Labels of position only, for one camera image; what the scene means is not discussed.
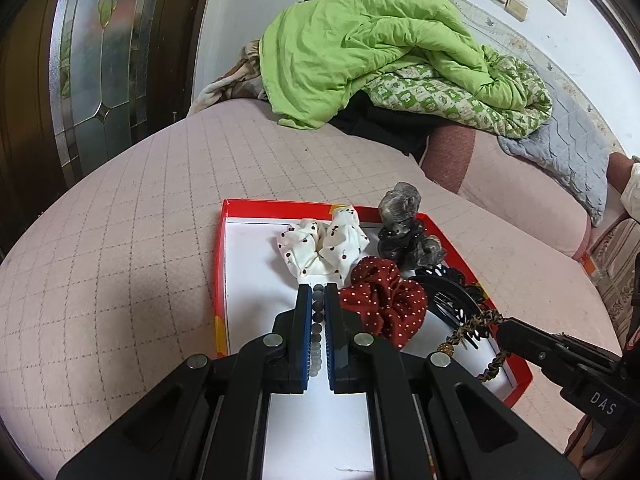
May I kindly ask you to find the red polka dot scrunchie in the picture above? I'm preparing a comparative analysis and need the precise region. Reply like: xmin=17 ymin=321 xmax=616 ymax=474
xmin=338 ymin=256 xmax=427 ymax=349

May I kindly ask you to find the red white tray box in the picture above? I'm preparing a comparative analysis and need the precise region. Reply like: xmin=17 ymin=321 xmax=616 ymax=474
xmin=211 ymin=198 xmax=534 ymax=480

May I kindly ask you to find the white cherry print scrunchie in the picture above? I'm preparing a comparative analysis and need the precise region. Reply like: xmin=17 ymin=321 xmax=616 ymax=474
xmin=276 ymin=206 xmax=370 ymax=287

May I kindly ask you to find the grey sheer scrunchie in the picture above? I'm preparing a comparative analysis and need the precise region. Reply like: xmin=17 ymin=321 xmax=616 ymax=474
xmin=378 ymin=182 xmax=446 ymax=272

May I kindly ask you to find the gold black beaded bracelet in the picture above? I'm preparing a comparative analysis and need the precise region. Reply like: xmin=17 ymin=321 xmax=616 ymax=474
xmin=437 ymin=308 xmax=514 ymax=385

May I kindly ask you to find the right hand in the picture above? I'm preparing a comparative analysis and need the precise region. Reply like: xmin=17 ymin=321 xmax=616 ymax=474
xmin=563 ymin=416 xmax=613 ymax=480

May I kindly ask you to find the orange clear plastic box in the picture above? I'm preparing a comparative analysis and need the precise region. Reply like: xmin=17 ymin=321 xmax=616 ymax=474
xmin=579 ymin=254 xmax=598 ymax=276

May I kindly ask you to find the striped floral cushion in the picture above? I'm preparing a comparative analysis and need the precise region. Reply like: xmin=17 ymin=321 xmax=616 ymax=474
xmin=591 ymin=219 xmax=639 ymax=348

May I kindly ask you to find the white patterned cloth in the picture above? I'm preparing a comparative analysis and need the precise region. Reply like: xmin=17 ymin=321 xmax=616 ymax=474
xmin=620 ymin=158 xmax=640 ymax=222

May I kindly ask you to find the pink long bolster pillow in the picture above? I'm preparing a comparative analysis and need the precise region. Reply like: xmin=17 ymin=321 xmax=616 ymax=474
xmin=421 ymin=124 xmax=592 ymax=260

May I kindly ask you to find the grey quilted pillow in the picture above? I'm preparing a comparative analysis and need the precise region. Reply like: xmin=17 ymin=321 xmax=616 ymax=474
xmin=498 ymin=84 xmax=611 ymax=226

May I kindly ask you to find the green quilt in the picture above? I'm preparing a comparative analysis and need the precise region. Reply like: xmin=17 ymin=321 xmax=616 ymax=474
xmin=259 ymin=0 xmax=553 ymax=139

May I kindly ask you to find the wooden stained glass door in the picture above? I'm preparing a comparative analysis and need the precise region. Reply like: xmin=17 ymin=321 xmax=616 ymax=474
xmin=1 ymin=0 xmax=205 ymax=252

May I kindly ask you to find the beige wall switch plate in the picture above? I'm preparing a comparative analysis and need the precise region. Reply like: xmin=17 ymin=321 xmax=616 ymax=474
xmin=491 ymin=0 xmax=528 ymax=22

